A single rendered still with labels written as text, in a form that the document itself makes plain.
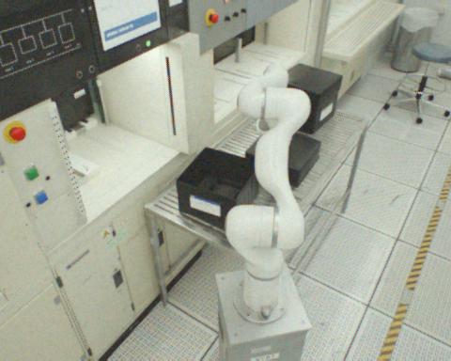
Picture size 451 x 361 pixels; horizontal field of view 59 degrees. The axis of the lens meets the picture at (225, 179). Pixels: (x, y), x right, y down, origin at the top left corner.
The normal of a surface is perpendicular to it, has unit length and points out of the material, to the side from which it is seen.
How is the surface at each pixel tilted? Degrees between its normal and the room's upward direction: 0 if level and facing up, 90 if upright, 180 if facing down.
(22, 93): 90
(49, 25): 90
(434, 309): 0
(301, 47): 90
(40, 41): 90
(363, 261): 0
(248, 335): 0
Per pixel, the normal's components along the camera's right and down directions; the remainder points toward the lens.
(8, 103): 0.83, 0.35
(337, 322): 0.00, -0.77
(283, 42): -0.55, 0.53
